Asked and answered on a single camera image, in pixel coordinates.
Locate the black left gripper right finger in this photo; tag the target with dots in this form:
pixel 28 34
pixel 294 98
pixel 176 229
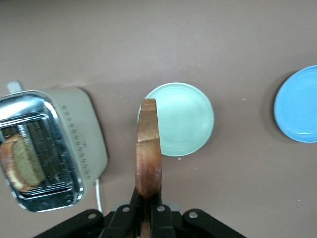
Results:
pixel 163 223

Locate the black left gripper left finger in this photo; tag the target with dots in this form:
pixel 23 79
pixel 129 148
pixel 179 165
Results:
pixel 119 223

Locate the toasted bread slice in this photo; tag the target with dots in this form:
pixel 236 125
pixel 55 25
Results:
pixel 148 148
pixel 24 161

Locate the mint green round plate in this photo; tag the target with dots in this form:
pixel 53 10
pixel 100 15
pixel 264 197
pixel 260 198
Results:
pixel 185 119

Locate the blue round plate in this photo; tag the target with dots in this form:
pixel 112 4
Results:
pixel 299 106

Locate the beige chrome toaster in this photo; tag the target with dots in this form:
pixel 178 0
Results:
pixel 84 124

